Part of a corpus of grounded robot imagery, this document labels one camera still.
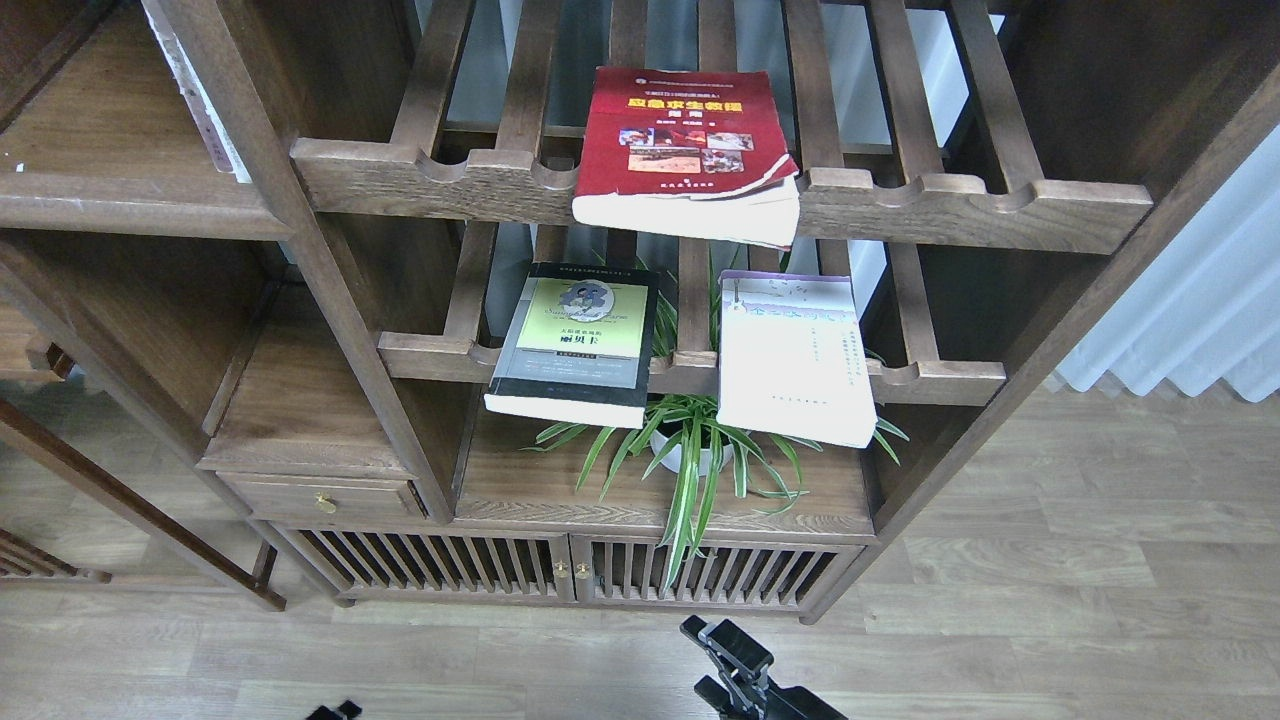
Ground dark wooden bookshelf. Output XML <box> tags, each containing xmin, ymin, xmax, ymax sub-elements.
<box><xmin>3</xmin><ymin>1</ymin><xmax>1277</xmax><ymax>623</ymax></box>

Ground white pleated curtain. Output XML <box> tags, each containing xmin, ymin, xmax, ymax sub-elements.
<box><xmin>1055</xmin><ymin>132</ymin><xmax>1279</xmax><ymax>402</ymax></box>

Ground white book behind post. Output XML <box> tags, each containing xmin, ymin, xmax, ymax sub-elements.
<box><xmin>143</xmin><ymin>1</ymin><xmax>252</xmax><ymax>184</ymax></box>

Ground red paperback book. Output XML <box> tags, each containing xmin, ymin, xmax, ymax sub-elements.
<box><xmin>571</xmin><ymin>67</ymin><xmax>800</xmax><ymax>250</ymax></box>

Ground dark wooden side furniture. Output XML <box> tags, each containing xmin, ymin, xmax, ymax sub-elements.
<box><xmin>3</xmin><ymin>304</ymin><xmax>302</xmax><ymax>607</ymax></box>

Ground white and lilac book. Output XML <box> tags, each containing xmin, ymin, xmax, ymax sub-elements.
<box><xmin>717</xmin><ymin>270</ymin><xmax>877</xmax><ymax>448</ymax></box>

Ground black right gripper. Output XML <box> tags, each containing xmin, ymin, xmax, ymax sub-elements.
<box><xmin>680</xmin><ymin>615</ymin><xmax>845</xmax><ymax>719</ymax></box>

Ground black and green book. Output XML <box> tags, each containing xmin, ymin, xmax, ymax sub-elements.
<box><xmin>484</xmin><ymin>263</ymin><xmax>660</xmax><ymax>428</ymax></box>

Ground green spider plant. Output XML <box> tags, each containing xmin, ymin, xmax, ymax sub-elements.
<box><xmin>522</xmin><ymin>250</ymin><xmax>910</xmax><ymax>593</ymax></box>

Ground white plant pot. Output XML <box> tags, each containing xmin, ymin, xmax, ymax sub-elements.
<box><xmin>650</xmin><ymin>427</ymin><xmax>735</xmax><ymax>477</ymax></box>

